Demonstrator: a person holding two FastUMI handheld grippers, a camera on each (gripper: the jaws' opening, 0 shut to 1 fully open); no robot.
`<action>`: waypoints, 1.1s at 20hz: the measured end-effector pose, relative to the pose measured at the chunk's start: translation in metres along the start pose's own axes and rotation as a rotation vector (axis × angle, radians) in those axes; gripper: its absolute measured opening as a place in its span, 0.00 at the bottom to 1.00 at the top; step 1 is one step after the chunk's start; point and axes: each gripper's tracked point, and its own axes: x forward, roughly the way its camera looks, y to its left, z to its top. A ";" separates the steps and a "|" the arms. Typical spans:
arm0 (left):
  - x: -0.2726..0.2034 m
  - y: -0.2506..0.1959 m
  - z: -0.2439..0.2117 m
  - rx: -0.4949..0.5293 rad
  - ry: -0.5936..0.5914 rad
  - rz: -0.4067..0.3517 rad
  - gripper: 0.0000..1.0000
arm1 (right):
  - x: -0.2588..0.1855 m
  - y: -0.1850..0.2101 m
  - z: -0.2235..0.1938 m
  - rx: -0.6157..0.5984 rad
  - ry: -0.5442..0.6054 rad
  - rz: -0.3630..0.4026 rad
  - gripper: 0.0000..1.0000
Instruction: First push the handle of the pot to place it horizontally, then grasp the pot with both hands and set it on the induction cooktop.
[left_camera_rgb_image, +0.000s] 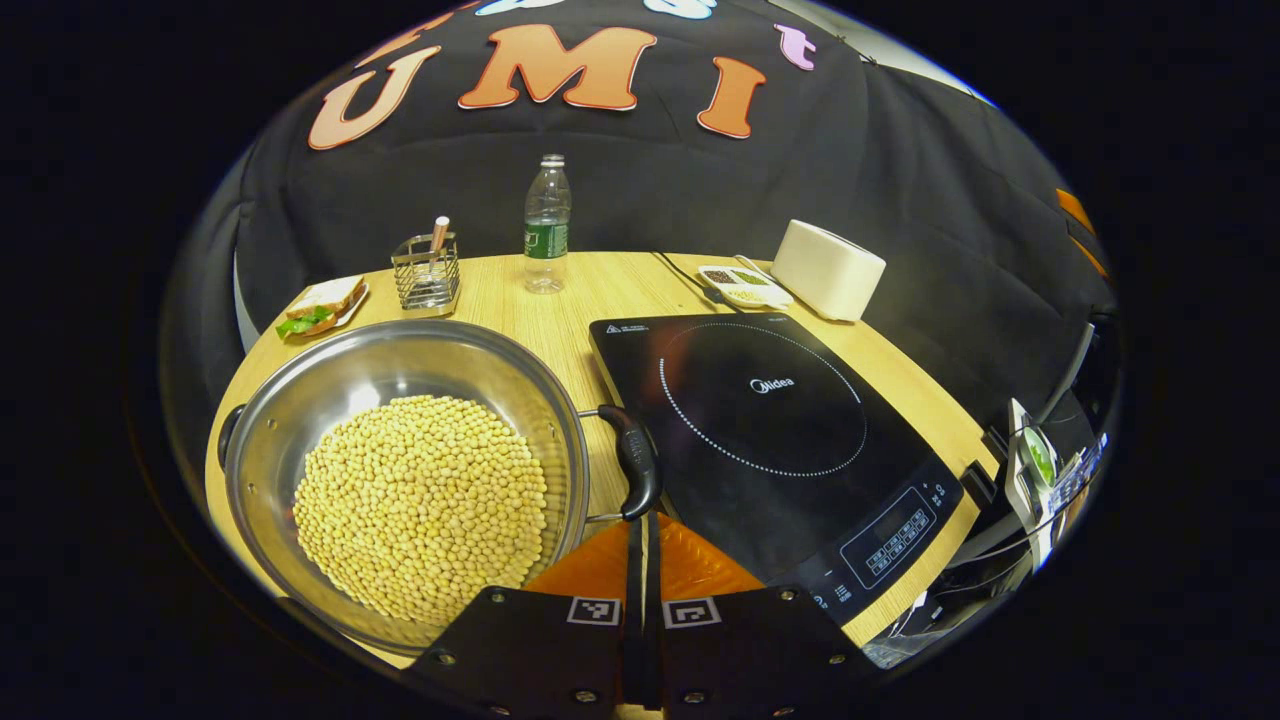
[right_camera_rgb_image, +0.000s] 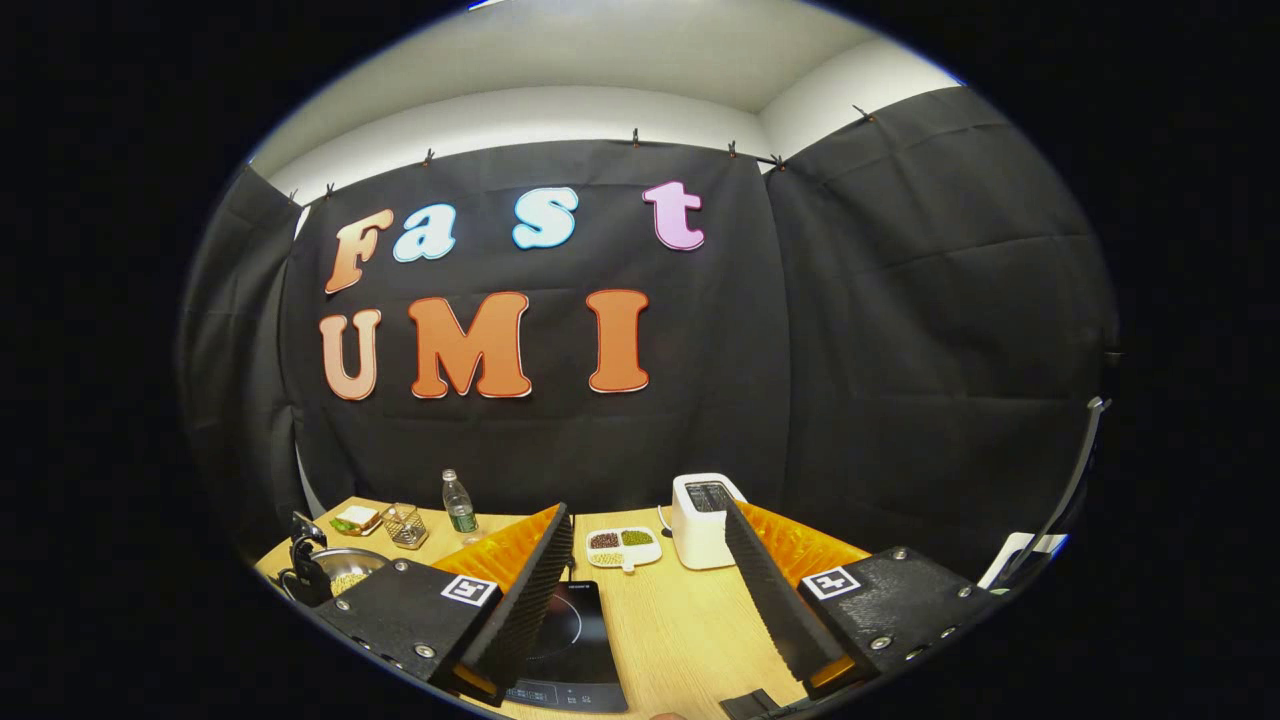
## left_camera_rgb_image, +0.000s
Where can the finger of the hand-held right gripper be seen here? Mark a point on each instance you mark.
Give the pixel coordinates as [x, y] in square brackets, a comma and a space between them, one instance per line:
[1092, 259]
[1077, 212]

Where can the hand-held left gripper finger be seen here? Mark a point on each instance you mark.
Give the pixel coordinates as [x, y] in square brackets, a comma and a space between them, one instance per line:
[654, 650]
[633, 570]

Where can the black induction cooktop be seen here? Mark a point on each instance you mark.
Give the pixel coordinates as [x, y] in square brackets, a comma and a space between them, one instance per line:
[700, 470]

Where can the pile of yellow soybeans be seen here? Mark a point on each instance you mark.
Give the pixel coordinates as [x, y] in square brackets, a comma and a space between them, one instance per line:
[420, 510]

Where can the white and green device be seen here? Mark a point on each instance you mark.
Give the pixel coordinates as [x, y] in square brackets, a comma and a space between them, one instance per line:
[1030, 470]

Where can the small black block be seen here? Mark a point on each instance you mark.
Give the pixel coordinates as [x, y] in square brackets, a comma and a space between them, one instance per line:
[982, 483]

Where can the white toaster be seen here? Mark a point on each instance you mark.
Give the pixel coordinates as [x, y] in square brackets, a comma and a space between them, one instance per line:
[825, 270]

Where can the white divided dish with beans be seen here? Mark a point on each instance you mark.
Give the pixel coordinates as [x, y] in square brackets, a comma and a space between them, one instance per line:
[745, 287]

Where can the clear plastic water bottle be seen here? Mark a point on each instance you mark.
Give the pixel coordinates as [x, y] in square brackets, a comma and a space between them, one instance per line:
[547, 230]

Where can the black backdrop cloth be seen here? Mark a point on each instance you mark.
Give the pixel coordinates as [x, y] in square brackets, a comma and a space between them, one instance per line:
[650, 180]

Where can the sandwich with lettuce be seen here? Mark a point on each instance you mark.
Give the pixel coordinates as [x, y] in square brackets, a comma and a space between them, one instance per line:
[320, 300]

